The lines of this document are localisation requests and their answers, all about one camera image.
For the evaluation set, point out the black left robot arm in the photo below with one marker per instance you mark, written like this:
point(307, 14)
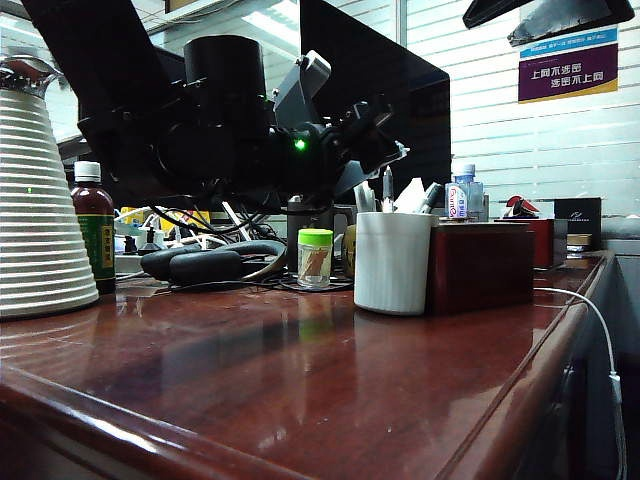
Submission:
point(125, 125)

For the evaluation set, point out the white ribbed thermos jug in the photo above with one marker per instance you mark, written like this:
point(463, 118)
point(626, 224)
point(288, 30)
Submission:
point(40, 225)

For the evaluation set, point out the white power strip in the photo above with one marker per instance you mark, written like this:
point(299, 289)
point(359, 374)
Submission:
point(131, 261)

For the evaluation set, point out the large black monitor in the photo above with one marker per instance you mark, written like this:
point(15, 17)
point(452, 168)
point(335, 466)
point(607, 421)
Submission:
point(380, 60)

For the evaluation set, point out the black headphones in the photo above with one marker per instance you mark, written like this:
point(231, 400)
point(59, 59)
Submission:
point(200, 265)

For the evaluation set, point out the yellow box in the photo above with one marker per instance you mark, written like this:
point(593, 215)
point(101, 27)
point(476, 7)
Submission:
point(130, 212)

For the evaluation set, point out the stacked books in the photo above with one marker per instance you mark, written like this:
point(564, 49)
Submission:
point(579, 245)

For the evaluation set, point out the black coaster mat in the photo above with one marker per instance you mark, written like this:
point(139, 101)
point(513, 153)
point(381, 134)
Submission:
point(340, 285)

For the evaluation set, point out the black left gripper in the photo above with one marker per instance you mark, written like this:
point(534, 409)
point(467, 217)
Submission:
point(305, 160)

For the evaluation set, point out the dark steel thermos mug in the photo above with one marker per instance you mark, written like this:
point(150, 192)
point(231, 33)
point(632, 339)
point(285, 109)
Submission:
point(310, 220)

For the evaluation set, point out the green lid toothpick jar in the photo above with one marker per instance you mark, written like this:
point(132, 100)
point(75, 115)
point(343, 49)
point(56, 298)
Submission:
point(315, 260)

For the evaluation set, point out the grey pen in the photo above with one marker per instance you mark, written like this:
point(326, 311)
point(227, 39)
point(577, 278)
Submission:
point(437, 196)

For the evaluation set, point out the red gift box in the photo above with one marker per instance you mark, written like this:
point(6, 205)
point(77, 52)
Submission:
point(541, 240)

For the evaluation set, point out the dark red wooden box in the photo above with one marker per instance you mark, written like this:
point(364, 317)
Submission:
point(477, 267)

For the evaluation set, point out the small black box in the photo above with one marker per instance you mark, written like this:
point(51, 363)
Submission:
point(577, 215)

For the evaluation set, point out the clear water bottle blue cap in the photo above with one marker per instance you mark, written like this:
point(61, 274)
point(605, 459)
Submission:
point(469, 195)

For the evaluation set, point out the dark brown bottle white cap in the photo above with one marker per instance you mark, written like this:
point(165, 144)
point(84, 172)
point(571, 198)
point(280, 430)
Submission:
point(95, 225)

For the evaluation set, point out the purple and white wall poster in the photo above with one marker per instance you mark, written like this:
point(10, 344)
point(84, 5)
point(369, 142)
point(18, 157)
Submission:
point(567, 70)

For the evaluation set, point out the white ceramic pen holder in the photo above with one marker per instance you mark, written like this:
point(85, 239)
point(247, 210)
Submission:
point(392, 265)

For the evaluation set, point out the white wedge shaped eraser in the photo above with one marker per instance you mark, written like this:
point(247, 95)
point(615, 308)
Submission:
point(407, 197)

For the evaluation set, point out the olive green round object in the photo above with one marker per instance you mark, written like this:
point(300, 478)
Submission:
point(350, 250)

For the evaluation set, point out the red ornament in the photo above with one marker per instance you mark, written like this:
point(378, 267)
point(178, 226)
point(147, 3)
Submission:
point(521, 206)

